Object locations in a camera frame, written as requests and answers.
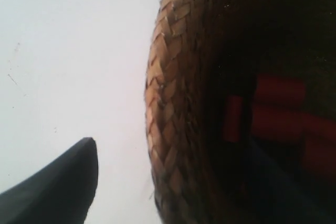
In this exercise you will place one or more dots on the red cylinder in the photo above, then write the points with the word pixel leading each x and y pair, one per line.
pixel 232 118
pixel 289 126
pixel 279 91

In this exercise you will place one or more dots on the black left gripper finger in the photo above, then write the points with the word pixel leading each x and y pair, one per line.
pixel 61 192

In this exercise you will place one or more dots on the brown woven basket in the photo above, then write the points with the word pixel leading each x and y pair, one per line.
pixel 204 51

